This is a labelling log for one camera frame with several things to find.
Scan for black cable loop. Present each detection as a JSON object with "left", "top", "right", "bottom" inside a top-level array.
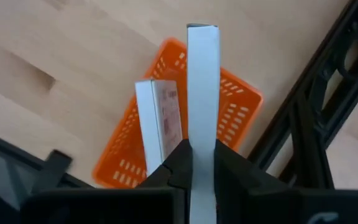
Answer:
[{"left": 334, "top": 0, "right": 358, "bottom": 83}]

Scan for black aluminium table frame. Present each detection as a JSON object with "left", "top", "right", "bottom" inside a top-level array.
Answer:
[{"left": 0, "top": 0, "right": 358, "bottom": 218}]

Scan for white box with cable print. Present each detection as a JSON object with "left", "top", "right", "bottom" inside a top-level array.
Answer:
[{"left": 186, "top": 23, "right": 221, "bottom": 224}]

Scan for white box with pink print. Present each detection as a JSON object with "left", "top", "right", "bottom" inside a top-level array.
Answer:
[{"left": 134, "top": 79, "right": 183, "bottom": 169}]

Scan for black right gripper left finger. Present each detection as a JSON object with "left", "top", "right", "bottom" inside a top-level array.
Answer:
[{"left": 20, "top": 139, "right": 194, "bottom": 224}]

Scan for red-orange plastic basket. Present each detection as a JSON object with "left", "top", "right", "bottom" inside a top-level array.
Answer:
[{"left": 92, "top": 37, "right": 264, "bottom": 190}]

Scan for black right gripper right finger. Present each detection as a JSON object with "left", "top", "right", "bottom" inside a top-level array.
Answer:
[{"left": 214, "top": 139, "right": 358, "bottom": 224}]

